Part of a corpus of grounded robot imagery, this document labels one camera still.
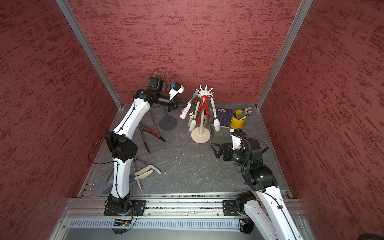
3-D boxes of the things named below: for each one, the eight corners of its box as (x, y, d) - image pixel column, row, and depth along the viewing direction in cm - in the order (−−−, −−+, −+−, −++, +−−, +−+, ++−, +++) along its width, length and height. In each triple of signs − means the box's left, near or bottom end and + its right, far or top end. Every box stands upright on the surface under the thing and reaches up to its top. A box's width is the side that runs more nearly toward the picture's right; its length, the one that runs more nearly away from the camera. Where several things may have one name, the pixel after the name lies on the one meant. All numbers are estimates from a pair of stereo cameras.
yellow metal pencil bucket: (230, 129, 109) (234, 118, 99) (229, 120, 114) (232, 110, 104) (242, 129, 109) (246, 118, 99) (240, 120, 114) (244, 110, 104)
